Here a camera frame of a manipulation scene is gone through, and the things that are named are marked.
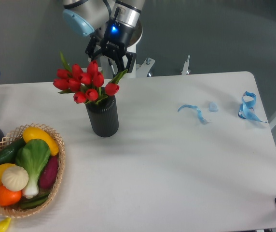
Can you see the dark green vegetable in basket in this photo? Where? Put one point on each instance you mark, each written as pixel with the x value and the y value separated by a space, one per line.
pixel 34 202

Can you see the orange tangerine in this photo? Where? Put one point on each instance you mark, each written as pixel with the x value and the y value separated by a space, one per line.
pixel 8 197

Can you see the purple sweet potato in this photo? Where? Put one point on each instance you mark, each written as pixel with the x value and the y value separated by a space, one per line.
pixel 49 173

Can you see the blue ribbon loop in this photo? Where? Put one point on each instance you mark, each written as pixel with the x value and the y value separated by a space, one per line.
pixel 246 108

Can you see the white steamed bun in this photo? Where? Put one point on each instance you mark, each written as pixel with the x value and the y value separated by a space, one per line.
pixel 15 178

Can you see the blue ribbon strip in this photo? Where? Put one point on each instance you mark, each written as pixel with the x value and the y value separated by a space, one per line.
pixel 198 112

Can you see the small blue plastic piece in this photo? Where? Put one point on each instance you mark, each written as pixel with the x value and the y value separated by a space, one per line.
pixel 213 107

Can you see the green cucumber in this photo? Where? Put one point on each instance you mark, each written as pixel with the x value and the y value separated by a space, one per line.
pixel 8 153

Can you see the red tulip bouquet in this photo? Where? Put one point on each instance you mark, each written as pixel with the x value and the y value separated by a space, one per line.
pixel 86 86

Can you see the metal levelling foot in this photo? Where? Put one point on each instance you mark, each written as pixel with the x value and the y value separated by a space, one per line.
pixel 185 70

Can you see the black ribbed vase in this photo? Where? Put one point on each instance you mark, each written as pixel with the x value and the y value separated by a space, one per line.
pixel 104 117

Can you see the woven bamboo basket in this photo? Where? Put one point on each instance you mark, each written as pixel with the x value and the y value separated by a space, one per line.
pixel 34 131

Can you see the metal table bracket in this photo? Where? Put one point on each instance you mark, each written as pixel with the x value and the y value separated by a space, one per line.
pixel 145 69

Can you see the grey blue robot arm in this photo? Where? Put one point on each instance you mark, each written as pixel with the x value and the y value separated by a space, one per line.
pixel 86 16

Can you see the green bok choy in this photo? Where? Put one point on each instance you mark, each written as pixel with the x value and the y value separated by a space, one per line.
pixel 33 158

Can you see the yellow banana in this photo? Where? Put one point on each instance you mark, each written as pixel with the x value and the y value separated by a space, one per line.
pixel 4 224

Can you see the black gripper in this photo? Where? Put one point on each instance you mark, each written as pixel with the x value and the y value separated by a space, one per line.
pixel 114 43

